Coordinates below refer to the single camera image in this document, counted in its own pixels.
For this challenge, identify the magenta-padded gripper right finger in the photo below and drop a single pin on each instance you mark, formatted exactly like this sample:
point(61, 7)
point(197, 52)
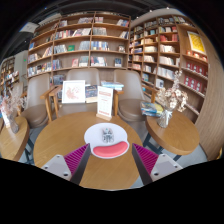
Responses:
point(146, 159)

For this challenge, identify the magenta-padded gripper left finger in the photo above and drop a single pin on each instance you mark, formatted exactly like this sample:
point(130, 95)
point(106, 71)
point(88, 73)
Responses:
point(76, 158)

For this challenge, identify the transparent computer mouse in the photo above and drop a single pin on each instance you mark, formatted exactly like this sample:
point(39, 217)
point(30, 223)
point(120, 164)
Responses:
point(108, 136)

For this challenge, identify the white mouse pad, red rest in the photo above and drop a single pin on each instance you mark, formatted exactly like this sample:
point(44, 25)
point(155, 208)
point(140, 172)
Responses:
point(93, 136)

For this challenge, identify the round wooden side table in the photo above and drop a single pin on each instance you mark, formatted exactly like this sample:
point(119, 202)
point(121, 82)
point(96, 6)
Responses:
point(176, 135)
point(13, 141)

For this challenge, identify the glass vase with dried flowers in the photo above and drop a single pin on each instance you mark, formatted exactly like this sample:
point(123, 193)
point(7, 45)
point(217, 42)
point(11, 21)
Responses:
point(164, 119)
point(13, 126)

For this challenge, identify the stack of colourful books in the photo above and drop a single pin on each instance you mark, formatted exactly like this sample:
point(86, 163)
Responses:
point(151, 108)

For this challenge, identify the beige wooden-armed armchair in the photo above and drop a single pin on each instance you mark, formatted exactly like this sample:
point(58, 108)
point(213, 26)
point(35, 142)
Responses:
point(80, 74)
point(35, 115)
point(130, 106)

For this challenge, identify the white and red table sign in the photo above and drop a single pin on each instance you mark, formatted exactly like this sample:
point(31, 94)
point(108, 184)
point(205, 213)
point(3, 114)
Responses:
point(105, 101)

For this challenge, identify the dark cover book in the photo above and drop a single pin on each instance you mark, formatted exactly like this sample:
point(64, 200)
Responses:
point(91, 93)

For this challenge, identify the white framed red picture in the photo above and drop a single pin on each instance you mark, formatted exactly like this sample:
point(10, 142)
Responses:
point(73, 91)

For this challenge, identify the small white sign stand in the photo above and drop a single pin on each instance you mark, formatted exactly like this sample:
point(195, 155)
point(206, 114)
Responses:
point(4, 116)

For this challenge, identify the curved wooden bookshelf unit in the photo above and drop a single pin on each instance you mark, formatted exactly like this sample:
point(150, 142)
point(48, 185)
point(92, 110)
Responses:
point(166, 56)

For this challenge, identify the distant wooden bookshelf unit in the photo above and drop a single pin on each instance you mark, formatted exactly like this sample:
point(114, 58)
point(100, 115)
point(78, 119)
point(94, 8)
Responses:
point(8, 71)

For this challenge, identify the wide wooden bookshelf unit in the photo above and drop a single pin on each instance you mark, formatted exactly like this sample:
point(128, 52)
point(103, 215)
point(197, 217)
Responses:
point(80, 41)

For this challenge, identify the white hanging ceiling panel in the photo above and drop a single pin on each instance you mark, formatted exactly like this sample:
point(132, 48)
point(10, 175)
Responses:
point(29, 27)

